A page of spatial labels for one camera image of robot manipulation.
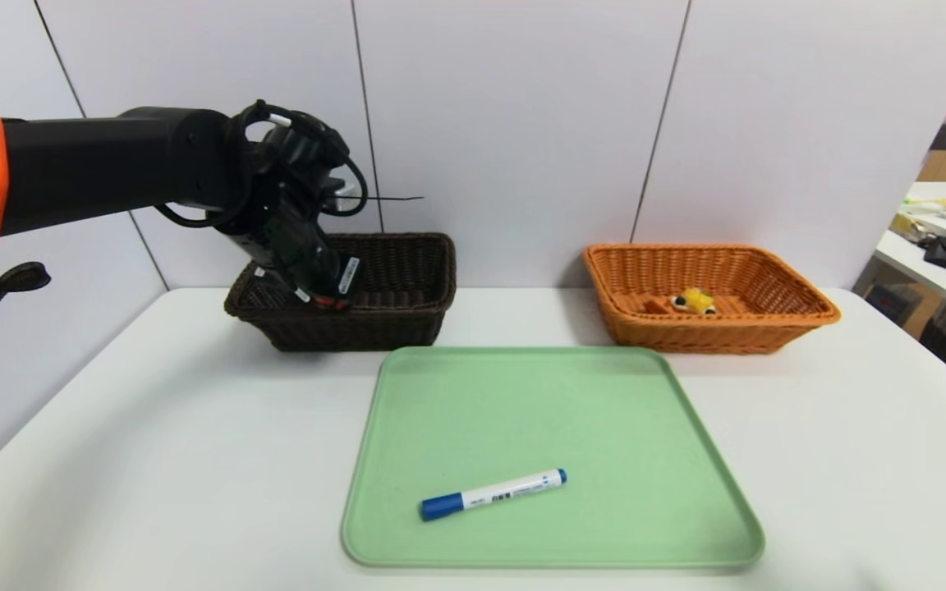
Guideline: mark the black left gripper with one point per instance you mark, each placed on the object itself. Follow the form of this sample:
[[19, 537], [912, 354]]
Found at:
[[345, 281]]

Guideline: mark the white marker with blue cap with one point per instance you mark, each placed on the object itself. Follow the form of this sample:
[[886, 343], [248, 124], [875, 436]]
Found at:
[[498, 492]]

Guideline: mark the toy waffle with fruit topping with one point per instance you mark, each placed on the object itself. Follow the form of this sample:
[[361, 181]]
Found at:
[[693, 301]]

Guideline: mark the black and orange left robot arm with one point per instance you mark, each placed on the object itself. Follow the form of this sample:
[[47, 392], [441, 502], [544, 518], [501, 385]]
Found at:
[[112, 164]]

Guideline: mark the dark brown wicker basket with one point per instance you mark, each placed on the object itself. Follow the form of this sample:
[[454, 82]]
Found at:
[[399, 328]]

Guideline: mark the orange wicker basket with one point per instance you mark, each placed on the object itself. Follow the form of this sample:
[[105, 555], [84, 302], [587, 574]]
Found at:
[[703, 336]]

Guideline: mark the black zip tie tail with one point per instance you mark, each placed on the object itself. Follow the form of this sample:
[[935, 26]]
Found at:
[[391, 198]]

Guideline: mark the brown cardboard box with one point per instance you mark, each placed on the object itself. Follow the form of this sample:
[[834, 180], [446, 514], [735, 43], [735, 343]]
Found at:
[[920, 316]]

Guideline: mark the light green plastic tray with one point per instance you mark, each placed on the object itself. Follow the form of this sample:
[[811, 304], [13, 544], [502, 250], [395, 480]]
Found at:
[[588, 410]]

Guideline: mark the white office desk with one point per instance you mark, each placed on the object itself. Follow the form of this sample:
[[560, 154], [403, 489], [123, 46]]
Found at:
[[904, 258]]

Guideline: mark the yellow packet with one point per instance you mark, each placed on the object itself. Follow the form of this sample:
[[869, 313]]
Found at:
[[906, 226]]

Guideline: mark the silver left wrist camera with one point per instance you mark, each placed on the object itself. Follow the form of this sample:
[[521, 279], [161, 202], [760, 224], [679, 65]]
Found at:
[[347, 193]]

